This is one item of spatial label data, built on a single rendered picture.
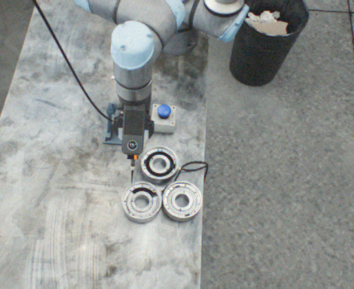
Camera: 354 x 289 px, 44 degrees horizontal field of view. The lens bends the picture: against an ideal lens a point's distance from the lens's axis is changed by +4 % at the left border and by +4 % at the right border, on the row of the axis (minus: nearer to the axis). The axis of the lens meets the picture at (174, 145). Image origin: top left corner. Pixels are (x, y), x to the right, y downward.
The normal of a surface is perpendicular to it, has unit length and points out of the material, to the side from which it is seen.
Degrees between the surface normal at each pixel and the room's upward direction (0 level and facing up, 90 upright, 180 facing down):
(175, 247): 0
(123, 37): 0
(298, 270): 0
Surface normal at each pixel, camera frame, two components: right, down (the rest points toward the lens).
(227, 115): 0.07, -0.49
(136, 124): 0.04, 0.04
